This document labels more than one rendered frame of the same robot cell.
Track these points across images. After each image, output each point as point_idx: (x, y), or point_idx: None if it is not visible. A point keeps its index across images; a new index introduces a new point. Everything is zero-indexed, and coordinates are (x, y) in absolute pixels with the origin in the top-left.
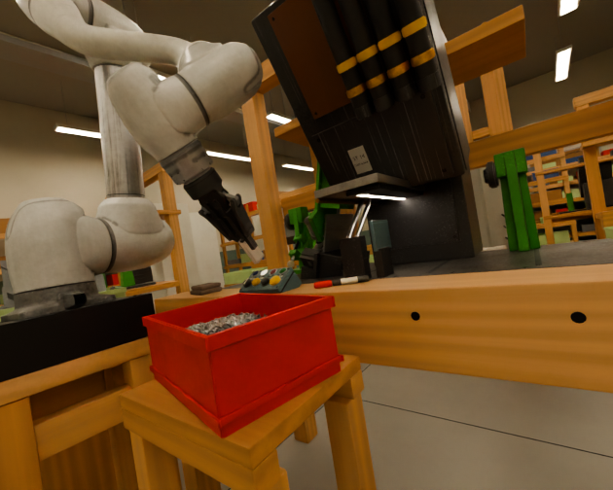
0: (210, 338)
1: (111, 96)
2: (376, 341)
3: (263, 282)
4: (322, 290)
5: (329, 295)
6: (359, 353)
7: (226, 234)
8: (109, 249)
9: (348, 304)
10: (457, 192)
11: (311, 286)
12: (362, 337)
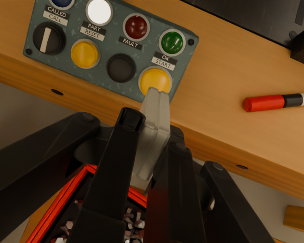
0: None
1: None
2: (299, 193)
3: (118, 81)
4: (267, 138)
5: (284, 169)
6: (264, 183)
7: (66, 181)
8: None
9: None
10: None
11: (221, 63)
12: (284, 186)
